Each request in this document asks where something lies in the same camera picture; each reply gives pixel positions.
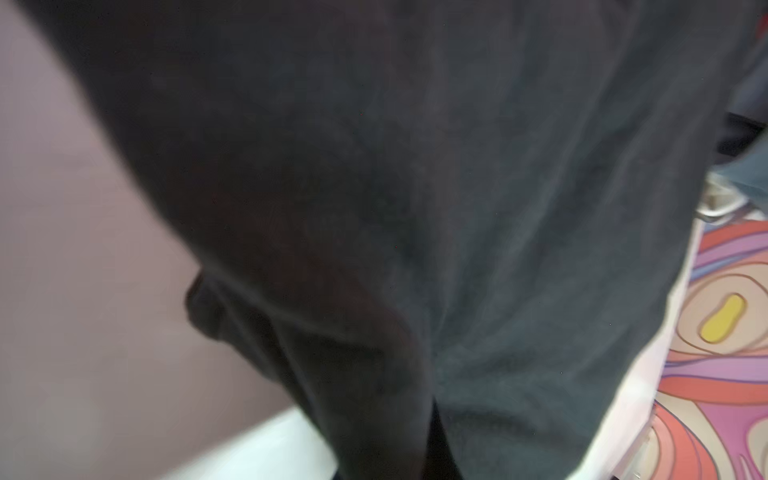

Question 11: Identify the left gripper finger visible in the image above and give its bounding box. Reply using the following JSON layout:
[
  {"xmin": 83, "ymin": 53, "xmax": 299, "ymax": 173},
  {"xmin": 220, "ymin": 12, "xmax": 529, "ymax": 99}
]
[{"xmin": 422, "ymin": 403, "xmax": 462, "ymax": 480}]

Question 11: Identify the black t shirt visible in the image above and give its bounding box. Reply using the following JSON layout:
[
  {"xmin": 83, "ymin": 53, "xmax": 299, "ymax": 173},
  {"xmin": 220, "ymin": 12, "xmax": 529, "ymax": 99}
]
[{"xmin": 21, "ymin": 1, "xmax": 766, "ymax": 479}]

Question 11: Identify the white folded t shirt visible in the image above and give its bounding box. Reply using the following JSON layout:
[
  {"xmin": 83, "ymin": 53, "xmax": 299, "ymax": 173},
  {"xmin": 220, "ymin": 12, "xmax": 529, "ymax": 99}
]
[{"xmin": 696, "ymin": 173, "xmax": 749, "ymax": 223}]

